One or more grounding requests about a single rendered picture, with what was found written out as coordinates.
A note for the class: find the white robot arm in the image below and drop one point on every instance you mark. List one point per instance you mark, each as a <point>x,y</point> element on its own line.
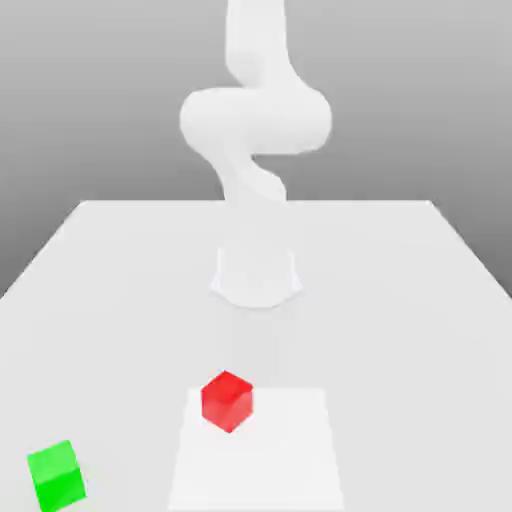
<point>256,120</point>

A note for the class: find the small red cube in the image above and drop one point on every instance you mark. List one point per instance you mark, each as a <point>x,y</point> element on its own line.
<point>226,402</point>

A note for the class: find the small green cube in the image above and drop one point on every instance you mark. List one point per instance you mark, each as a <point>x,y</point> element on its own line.
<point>56,476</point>

